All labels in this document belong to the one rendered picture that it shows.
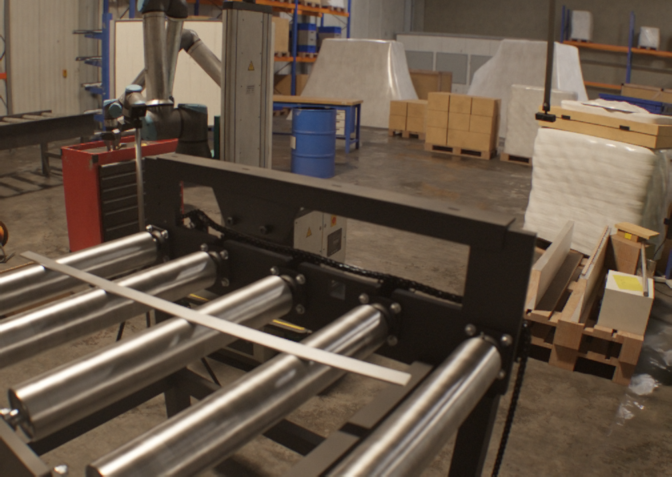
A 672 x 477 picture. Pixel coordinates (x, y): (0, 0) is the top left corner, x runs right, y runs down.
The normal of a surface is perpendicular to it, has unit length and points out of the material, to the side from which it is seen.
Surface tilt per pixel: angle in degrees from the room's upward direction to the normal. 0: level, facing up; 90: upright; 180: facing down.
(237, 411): 36
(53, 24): 90
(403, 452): 31
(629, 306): 90
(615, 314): 90
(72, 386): 42
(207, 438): 48
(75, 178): 90
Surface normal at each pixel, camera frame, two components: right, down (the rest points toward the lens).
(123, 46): 0.50, 0.27
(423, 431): 0.45, -0.72
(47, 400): 0.63, -0.50
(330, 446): 0.04, -0.95
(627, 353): -0.57, 0.22
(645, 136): -0.83, 0.14
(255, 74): 0.88, 0.17
